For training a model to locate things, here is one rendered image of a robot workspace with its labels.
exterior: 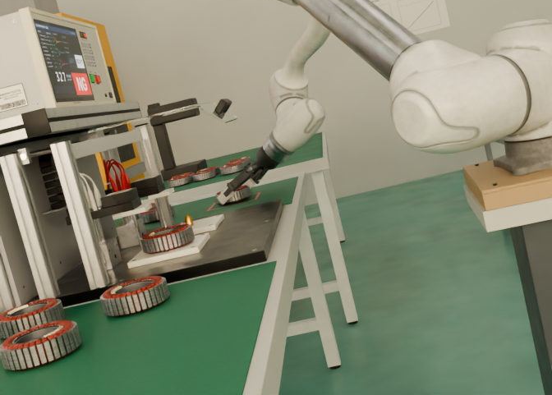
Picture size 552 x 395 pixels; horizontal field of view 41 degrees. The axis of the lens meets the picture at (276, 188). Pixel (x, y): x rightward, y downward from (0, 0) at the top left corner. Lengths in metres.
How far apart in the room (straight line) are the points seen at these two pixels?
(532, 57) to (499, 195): 0.26
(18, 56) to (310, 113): 0.89
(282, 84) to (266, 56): 4.66
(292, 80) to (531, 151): 0.94
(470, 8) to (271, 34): 1.80
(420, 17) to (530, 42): 5.50
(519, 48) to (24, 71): 0.95
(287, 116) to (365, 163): 4.76
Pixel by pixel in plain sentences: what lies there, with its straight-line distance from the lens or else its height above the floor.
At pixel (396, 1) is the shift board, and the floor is 1.63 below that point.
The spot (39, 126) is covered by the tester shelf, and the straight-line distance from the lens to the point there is 1.39.
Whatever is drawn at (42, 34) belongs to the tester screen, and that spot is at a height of 1.27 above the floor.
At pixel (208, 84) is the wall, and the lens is 6.91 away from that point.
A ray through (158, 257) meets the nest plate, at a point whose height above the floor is 0.78.
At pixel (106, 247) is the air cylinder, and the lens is 1.57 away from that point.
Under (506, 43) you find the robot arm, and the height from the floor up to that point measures 1.03.
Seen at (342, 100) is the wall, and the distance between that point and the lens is 6.84.
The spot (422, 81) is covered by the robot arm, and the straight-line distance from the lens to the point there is 1.30.
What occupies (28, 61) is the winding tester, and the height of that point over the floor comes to 1.22.
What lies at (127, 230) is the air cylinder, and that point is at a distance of 1.81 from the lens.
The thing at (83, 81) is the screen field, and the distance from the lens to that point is 1.73.
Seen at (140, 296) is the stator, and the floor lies 0.78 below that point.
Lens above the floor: 1.03
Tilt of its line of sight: 7 degrees down
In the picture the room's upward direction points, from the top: 14 degrees counter-clockwise
